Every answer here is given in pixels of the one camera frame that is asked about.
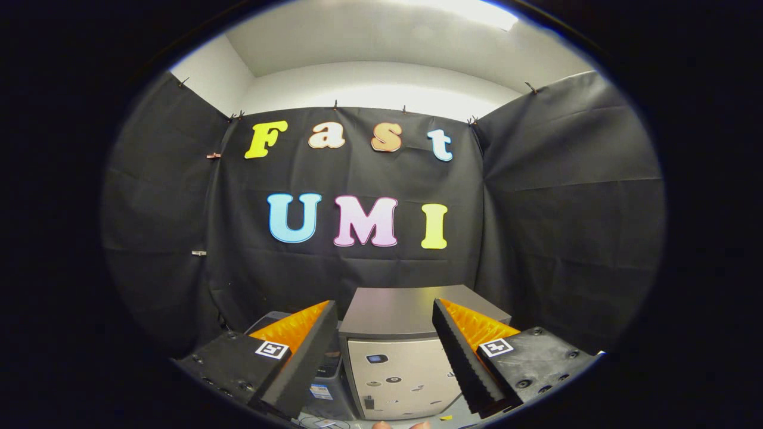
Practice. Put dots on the black backdrop cloth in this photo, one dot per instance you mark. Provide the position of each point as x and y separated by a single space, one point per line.
381 274

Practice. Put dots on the grey cabinet with beige door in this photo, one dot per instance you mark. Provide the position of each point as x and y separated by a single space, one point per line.
399 310

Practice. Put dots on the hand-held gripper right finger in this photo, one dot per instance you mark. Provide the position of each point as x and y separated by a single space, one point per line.
459 357

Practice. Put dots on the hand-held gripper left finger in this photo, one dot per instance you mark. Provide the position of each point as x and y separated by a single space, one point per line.
310 357

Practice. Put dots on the ceiling light panel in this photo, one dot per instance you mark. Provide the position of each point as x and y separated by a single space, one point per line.
483 12

